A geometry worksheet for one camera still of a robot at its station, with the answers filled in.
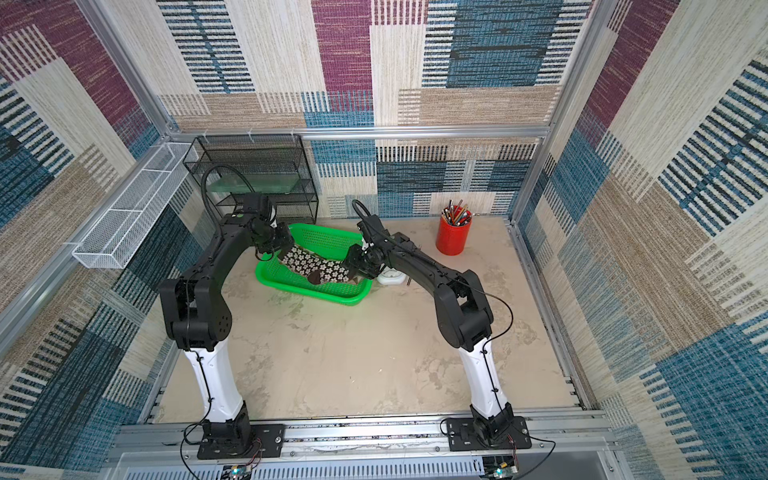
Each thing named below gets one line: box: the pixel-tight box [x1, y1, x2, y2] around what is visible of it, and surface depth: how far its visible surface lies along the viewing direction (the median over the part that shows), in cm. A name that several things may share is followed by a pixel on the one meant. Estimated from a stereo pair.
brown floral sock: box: [279, 244, 351, 285], surface depth 101 cm
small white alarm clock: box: [377, 266, 406, 285], surface depth 103 cm
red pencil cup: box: [436, 199, 473, 256], surface depth 107 cm
